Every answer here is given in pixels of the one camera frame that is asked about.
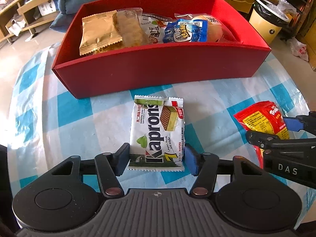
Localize red cardboard box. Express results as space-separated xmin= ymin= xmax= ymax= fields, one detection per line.
xmin=51 ymin=0 xmax=271 ymax=99

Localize white Kaprons wafer packet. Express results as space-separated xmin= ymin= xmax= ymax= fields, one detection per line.
xmin=128 ymin=95 xmax=185 ymax=172

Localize wooden TV cabinet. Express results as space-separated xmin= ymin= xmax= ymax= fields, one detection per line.
xmin=1 ymin=0 xmax=58 ymax=43

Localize white red plastic bag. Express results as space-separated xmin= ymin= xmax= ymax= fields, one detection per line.
xmin=287 ymin=37 xmax=308 ymax=62

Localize blue white checkered tablecloth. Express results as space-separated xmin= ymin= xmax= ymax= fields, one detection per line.
xmin=8 ymin=44 xmax=309 ymax=194

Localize wooden side cabinet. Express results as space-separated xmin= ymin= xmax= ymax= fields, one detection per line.
xmin=296 ymin=0 xmax=315 ymax=71

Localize clear bag yellow crisps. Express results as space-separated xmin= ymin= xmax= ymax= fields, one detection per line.
xmin=92 ymin=8 xmax=150 ymax=54

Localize red yellow snack packet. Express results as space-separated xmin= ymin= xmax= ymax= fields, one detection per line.
xmin=233 ymin=101 xmax=291 ymax=168

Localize clear white printed packet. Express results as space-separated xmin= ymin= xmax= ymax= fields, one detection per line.
xmin=140 ymin=13 xmax=172 ymax=44

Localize yellow trash bin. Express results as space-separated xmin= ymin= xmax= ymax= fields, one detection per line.
xmin=249 ymin=0 xmax=291 ymax=44

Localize gold foil snack packet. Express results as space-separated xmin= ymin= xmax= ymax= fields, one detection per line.
xmin=79 ymin=10 xmax=123 ymax=56

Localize clear bread bun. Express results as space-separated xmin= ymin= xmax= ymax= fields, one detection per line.
xmin=175 ymin=13 xmax=238 ymax=42

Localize blue snack packet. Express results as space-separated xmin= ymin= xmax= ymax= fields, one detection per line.
xmin=163 ymin=19 xmax=208 ymax=43

